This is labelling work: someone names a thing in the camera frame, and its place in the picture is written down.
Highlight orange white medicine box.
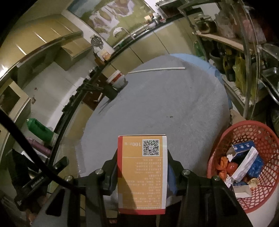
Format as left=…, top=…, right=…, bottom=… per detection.
left=117, top=135, right=168, bottom=215

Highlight red plastic wrapper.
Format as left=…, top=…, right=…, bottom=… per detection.
left=216, top=156, right=238, bottom=181

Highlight blue small box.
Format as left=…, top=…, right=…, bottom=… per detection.
left=226, top=140, right=255, bottom=162

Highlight long white box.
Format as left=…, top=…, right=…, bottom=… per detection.
left=225, top=147, right=258, bottom=184

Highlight upper kitchen cabinets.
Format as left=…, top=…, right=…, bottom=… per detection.
left=0, top=13, right=93, bottom=158

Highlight red plastic trash basket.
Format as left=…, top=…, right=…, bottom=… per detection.
left=207, top=121, right=278, bottom=213

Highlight kitchen faucet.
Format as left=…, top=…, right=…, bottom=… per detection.
left=112, top=27, right=135, bottom=40

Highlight purple thermos bottle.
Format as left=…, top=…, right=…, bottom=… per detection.
left=27, top=138, right=52, bottom=157

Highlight green thermos jug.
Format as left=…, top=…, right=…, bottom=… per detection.
left=27, top=118, right=58, bottom=147

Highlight black chopstick holder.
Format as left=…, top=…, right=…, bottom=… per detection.
left=103, top=84, right=118, bottom=100

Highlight blue crumpled bag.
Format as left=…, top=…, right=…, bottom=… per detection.
left=247, top=155, right=264, bottom=178

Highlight grey table cloth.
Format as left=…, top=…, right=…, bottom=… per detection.
left=78, top=54, right=230, bottom=177

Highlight stacked red white bowls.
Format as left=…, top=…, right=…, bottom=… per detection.
left=106, top=70, right=126, bottom=89

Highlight long white stick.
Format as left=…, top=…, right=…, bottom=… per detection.
left=128, top=67, right=186, bottom=74

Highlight waterfall landscape painting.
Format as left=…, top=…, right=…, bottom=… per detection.
left=67, top=0, right=154, bottom=47

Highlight metal storage rack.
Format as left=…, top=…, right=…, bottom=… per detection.
left=188, top=1, right=278, bottom=122

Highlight metal strainer on wall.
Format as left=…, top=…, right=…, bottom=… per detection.
left=90, top=35, right=104, bottom=49

